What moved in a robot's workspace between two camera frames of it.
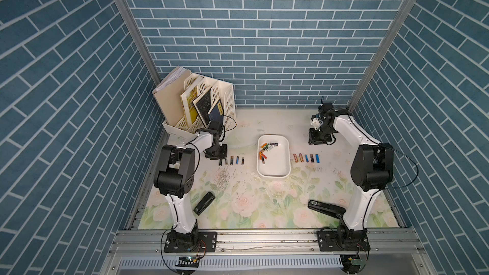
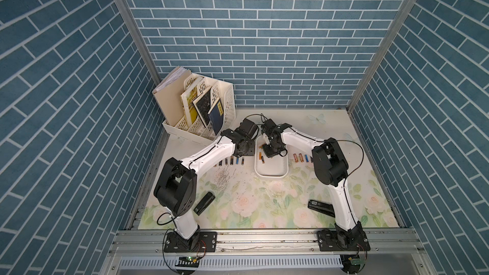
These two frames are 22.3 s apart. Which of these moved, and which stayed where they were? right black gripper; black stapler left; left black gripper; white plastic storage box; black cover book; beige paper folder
Moved: right black gripper; left black gripper
Stayed: black stapler left; beige paper folder; black cover book; white plastic storage box
